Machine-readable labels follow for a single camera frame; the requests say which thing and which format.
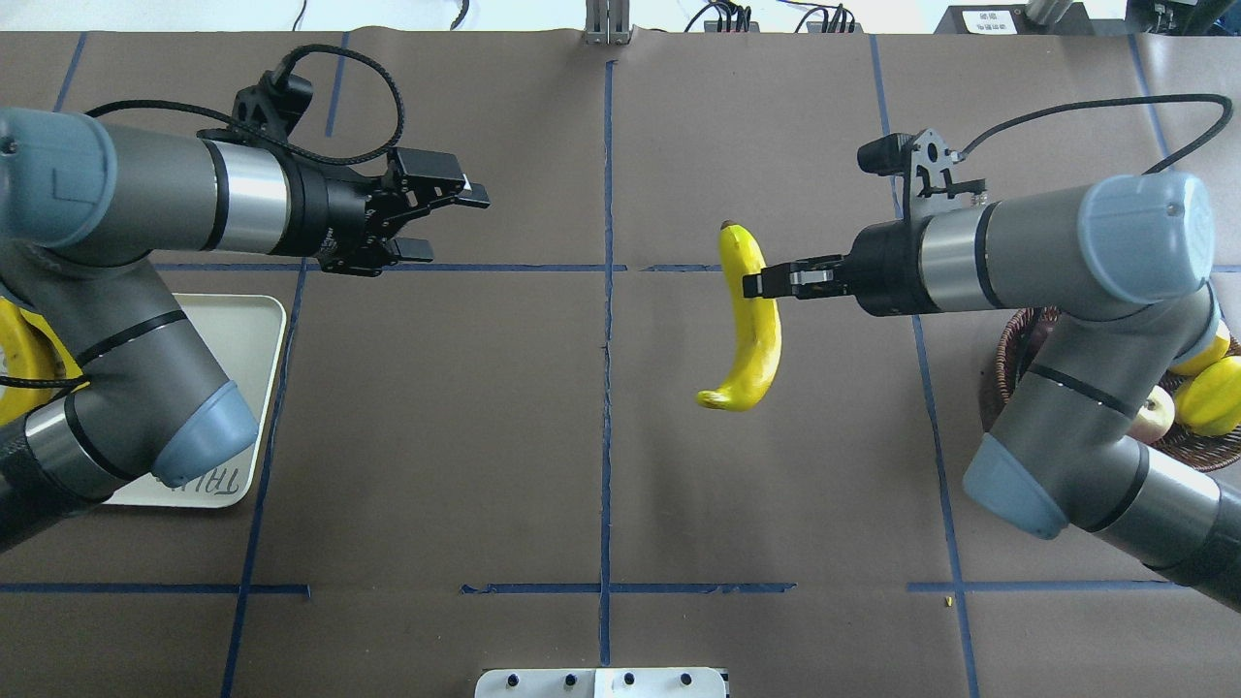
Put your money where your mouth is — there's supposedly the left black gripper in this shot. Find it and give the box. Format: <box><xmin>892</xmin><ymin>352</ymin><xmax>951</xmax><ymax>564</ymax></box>
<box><xmin>287</xmin><ymin>147</ymin><xmax>491</xmax><ymax>277</ymax></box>

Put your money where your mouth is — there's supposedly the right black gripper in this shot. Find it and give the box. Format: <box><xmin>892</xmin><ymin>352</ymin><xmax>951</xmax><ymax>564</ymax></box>
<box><xmin>741</xmin><ymin>220</ymin><xmax>932</xmax><ymax>317</ymax></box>

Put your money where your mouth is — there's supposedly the yellow banana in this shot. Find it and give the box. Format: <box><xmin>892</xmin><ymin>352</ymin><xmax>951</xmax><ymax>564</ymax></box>
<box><xmin>695</xmin><ymin>220</ymin><xmax>781</xmax><ymax>412</ymax></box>
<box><xmin>1</xmin><ymin>298</ymin><xmax>63</xmax><ymax>425</ymax></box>

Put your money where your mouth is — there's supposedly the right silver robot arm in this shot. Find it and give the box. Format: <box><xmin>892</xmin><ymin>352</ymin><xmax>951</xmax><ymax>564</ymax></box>
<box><xmin>740</xmin><ymin>171</ymin><xmax>1239</xmax><ymax>609</ymax></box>

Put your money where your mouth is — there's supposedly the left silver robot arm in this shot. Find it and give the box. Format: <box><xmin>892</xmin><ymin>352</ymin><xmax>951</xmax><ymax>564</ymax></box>
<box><xmin>1</xmin><ymin>108</ymin><xmax>491</xmax><ymax>551</ymax></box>

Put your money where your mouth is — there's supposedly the white bear tray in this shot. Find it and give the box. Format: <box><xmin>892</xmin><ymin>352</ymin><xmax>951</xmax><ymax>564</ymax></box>
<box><xmin>46</xmin><ymin>296</ymin><xmax>285</xmax><ymax>509</ymax></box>

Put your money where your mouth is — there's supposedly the black label box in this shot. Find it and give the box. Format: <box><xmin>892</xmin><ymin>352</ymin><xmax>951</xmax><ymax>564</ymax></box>
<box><xmin>934</xmin><ymin>1</ymin><xmax>1133</xmax><ymax>37</ymax></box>

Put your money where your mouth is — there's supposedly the pale green-red apple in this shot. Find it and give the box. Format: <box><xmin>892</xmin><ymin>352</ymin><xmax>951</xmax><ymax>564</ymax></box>
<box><xmin>1127</xmin><ymin>386</ymin><xmax>1176</xmax><ymax>445</ymax></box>

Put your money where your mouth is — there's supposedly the yellow starfruit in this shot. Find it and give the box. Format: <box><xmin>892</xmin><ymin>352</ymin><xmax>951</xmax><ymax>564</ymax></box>
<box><xmin>1169</xmin><ymin>325</ymin><xmax>1240</xmax><ymax>437</ymax></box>

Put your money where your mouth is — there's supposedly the white pillar with base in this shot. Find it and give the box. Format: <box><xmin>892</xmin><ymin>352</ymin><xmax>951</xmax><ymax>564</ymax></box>
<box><xmin>474</xmin><ymin>666</ymin><xmax>731</xmax><ymax>697</ymax></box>

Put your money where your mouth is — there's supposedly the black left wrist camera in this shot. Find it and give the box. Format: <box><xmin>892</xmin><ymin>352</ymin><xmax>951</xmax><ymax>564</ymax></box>
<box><xmin>231</xmin><ymin>70</ymin><xmax>314</xmax><ymax>142</ymax></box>

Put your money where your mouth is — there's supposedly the aluminium frame post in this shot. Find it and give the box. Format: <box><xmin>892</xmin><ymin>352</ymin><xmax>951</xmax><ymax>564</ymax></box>
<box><xmin>585</xmin><ymin>0</ymin><xmax>633</xmax><ymax>46</ymax></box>

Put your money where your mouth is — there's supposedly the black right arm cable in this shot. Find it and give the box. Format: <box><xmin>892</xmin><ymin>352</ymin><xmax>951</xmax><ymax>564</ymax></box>
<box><xmin>954</xmin><ymin>93</ymin><xmax>1236</xmax><ymax>178</ymax></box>

